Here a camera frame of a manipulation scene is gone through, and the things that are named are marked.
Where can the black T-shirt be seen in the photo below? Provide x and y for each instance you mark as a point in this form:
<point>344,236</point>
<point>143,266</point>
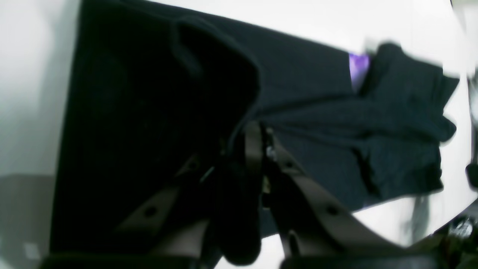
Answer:
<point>153,84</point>

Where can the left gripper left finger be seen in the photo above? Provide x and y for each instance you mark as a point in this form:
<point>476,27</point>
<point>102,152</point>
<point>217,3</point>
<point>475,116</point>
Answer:
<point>174,221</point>

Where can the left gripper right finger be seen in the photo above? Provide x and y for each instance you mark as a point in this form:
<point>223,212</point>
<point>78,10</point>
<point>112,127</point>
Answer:
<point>313,226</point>

